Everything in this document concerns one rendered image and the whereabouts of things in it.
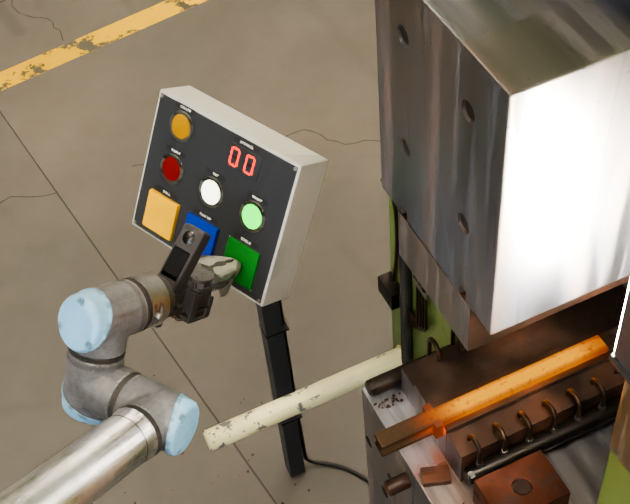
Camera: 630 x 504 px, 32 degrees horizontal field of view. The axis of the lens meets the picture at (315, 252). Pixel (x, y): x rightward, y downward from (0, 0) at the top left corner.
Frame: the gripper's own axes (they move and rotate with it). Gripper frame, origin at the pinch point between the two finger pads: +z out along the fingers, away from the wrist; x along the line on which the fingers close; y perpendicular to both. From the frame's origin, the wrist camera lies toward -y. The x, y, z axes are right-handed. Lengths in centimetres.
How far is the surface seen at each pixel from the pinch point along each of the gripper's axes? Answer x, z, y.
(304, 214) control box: 7.0, 6.7, -11.4
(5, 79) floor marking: -195, 111, 54
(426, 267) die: 43, -17, -26
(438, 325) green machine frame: 30.2, 24.8, 3.8
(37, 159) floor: -153, 94, 64
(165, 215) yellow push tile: -18.5, 0.8, 0.1
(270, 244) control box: 5.2, 1.6, -5.7
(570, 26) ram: 57, -34, -66
